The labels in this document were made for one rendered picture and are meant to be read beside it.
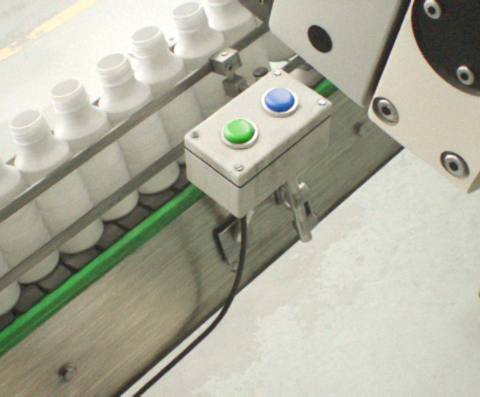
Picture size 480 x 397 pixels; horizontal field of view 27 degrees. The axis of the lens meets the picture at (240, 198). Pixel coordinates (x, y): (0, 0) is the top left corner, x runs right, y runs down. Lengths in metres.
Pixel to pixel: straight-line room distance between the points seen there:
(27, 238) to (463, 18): 0.82
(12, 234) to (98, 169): 0.12
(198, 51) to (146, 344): 0.34
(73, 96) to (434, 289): 1.47
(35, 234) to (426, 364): 1.32
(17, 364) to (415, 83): 0.82
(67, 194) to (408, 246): 1.55
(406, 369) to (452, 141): 1.92
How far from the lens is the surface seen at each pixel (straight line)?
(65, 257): 1.10
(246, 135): 0.97
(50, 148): 1.03
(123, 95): 1.07
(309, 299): 2.41
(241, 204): 0.99
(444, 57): 0.28
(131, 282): 1.12
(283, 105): 1.00
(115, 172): 1.09
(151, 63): 1.10
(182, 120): 1.13
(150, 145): 1.10
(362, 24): 0.30
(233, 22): 1.16
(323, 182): 1.29
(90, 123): 1.06
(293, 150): 1.01
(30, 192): 1.02
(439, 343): 2.25
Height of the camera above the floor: 1.64
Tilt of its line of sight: 36 degrees down
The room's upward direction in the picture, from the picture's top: 18 degrees counter-clockwise
